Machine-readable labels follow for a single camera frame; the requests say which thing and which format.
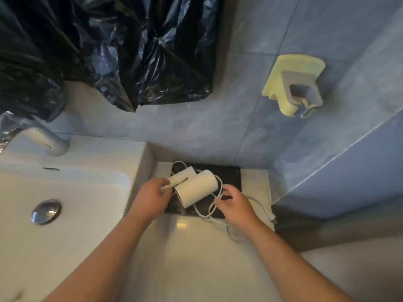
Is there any person's left hand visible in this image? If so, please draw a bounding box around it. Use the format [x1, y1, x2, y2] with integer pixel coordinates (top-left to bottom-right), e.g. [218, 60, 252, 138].
[127, 177, 173, 229]

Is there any person's right hand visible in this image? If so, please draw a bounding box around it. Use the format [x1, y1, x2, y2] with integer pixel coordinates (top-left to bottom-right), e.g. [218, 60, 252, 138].
[214, 184, 262, 233]

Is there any black tray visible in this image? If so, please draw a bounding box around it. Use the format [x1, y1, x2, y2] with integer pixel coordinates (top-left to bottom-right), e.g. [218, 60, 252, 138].
[163, 163, 242, 219]

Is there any white power cord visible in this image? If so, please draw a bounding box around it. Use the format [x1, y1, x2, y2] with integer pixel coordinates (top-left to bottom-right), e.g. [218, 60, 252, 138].
[171, 161, 277, 243]

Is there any white hair dryer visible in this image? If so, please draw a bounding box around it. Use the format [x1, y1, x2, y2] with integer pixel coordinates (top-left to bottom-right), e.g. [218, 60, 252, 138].
[166, 166, 220, 208]

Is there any person's right forearm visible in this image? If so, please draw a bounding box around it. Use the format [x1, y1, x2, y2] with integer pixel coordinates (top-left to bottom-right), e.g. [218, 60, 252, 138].
[239, 221, 356, 302]

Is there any person's left forearm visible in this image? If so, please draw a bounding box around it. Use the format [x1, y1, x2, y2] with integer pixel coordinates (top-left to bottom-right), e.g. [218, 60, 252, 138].
[42, 212, 152, 302]

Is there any white sink basin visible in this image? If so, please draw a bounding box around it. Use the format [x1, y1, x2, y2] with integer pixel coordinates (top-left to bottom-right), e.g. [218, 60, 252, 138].
[0, 133, 154, 302]

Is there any chrome sink drain plug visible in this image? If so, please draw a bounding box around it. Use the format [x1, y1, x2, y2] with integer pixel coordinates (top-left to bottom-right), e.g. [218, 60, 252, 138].
[31, 199, 62, 225]

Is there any chrome faucet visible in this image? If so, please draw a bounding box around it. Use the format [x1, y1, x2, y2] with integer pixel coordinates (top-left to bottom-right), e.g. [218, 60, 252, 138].
[0, 122, 71, 157]

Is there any black plastic sheet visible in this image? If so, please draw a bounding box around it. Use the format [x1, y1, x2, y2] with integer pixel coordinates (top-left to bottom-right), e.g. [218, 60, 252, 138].
[0, 0, 226, 123]

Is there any yellow wall holder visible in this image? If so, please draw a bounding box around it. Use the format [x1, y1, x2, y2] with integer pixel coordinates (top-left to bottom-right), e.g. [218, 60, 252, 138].
[261, 54, 327, 118]

